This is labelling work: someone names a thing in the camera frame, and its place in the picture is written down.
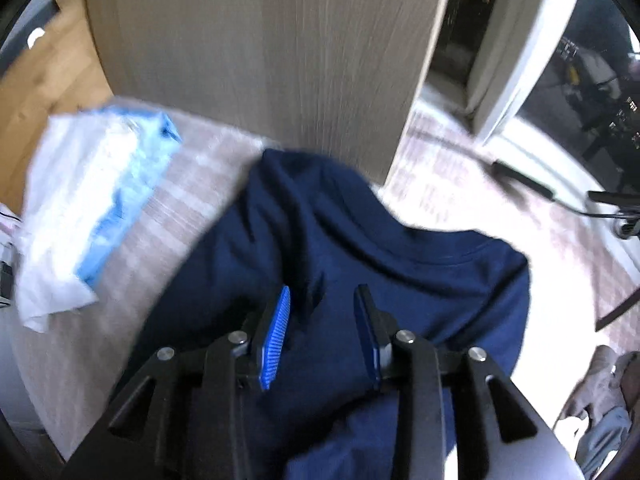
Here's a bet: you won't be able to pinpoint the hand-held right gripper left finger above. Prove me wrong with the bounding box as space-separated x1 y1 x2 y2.
60 285 292 480

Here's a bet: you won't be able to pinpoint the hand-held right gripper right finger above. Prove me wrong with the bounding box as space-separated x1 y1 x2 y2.
353 284 586 480

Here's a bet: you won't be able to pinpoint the navy blue shirt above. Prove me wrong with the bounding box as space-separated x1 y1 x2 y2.
115 147 531 480

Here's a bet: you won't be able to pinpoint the pile of mixed clothes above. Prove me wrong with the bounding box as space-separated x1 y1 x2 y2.
555 345 640 480

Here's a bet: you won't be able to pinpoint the white folded clothes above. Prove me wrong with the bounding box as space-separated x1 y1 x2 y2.
15 110 146 333

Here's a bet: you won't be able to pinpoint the blue folded cloth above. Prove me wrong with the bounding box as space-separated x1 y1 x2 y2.
75 107 183 286

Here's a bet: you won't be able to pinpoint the large light wood panel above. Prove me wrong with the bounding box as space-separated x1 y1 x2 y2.
80 0 458 186

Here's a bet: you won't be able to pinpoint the pine plank board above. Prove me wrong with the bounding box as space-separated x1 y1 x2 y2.
0 0 113 216

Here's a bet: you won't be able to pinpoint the black cable with inline switch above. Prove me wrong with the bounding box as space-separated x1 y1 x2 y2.
480 157 640 221

